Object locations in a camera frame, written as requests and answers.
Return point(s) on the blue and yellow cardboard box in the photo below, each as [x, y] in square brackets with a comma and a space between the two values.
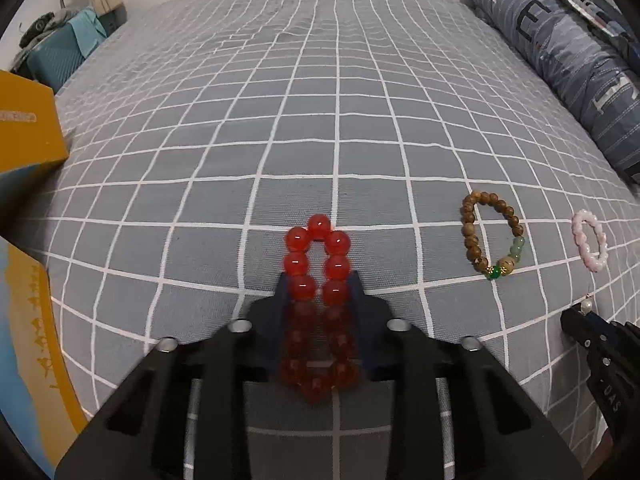
[30, 360]

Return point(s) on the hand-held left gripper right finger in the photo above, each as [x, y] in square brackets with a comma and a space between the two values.
[362, 320]

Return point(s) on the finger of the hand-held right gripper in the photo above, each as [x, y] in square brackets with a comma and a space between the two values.
[580, 327]

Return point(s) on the white pearl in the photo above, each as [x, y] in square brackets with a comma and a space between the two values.
[587, 305]

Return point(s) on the grey checked bedsheet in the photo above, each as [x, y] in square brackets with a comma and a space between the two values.
[350, 110]

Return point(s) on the folded blue-grey quilt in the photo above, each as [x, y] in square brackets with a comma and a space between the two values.
[565, 60]

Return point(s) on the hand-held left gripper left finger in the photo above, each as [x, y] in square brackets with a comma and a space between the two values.
[280, 320]

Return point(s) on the teal box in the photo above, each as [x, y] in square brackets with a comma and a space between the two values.
[55, 55]

